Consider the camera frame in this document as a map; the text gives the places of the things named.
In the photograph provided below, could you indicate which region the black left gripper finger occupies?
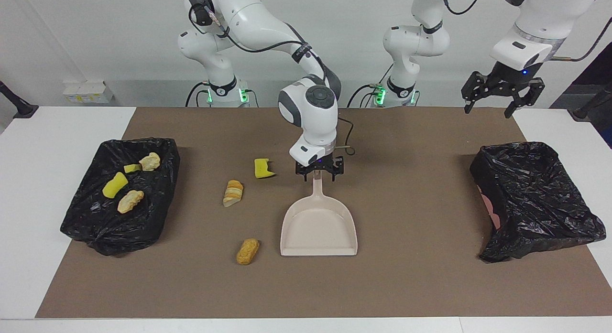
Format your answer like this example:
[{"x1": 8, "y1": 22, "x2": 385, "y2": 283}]
[
  {"x1": 461, "y1": 71, "x2": 493, "y2": 115},
  {"x1": 506, "y1": 78, "x2": 546, "y2": 118}
]

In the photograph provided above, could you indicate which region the beige plastic dustpan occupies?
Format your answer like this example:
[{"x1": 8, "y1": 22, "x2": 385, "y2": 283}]
[{"x1": 280, "y1": 174, "x2": 358, "y2": 257}]

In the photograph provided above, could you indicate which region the toy croissant piece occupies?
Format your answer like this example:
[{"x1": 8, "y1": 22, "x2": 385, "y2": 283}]
[
  {"x1": 139, "y1": 152, "x2": 161, "y2": 172},
  {"x1": 117, "y1": 190, "x2": 144, "y2": 215},
  {"x1": 223, "y1": 180, "x2": 244, "y2": 208}
]

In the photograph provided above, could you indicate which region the toy peanut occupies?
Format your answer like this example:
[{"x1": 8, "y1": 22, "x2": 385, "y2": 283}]
[{"x1": 236, "y1": 238, "x2": 260, "y2": 266}]

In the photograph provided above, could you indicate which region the black trash bag liner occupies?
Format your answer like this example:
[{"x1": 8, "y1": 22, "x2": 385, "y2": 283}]
[
  {"x1": 470, "y1": 141, "x2": 607, "y2": 263},
  {"x1": 60, "y1": 138, "x2": 181, "y2": 257}
]

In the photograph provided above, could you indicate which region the pink plastic bin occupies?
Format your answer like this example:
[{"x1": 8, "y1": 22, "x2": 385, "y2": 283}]
[{"x1": 480, "y1": 187, "x2": 501, "y2": 231}]

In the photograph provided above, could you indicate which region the black stand leg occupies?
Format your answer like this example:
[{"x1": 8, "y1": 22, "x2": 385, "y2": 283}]
[
  {"x1": 569, "y1": 82, "x2": 612, "y2": 121},
  {"x1": 0, "y1": 80, "x2": 39, "y2": 119}
]

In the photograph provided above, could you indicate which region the brown paper table mat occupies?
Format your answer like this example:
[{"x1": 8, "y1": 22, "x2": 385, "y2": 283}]
[{"x1": 35, "y1": 107, "x2": 612, "y2": 319}]

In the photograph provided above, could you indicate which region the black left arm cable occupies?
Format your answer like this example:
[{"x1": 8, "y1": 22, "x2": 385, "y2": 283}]
[{"x1": 440, "y1": 0, "x2": 612, "y2": 64}]

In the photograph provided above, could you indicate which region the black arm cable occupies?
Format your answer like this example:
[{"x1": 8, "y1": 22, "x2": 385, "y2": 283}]
[
  {"x1": 189, "y1": 3, "x2": 357, "y2": 157},
  {"x1": 440, "y1": 0, "x2": 612, "y2": 64}
]

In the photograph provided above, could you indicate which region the black base cable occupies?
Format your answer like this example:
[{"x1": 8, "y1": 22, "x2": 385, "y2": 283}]
[
  {"x1": 186, "y1": 82, "x2": 259, "y2": 108},
  {"x1": 347, "y1": 83, "x2": 421, "y2": 108}
]

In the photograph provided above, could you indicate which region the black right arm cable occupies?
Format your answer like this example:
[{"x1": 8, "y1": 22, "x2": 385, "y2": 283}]
[{"x1": 189, "y1": 3, "x2": 357, "y2": 157}]

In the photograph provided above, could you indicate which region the white wall socket box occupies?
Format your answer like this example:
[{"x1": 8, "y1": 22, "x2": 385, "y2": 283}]
[{"x1": 63, "y1": 81, "x2": 115, "y2": 104}]

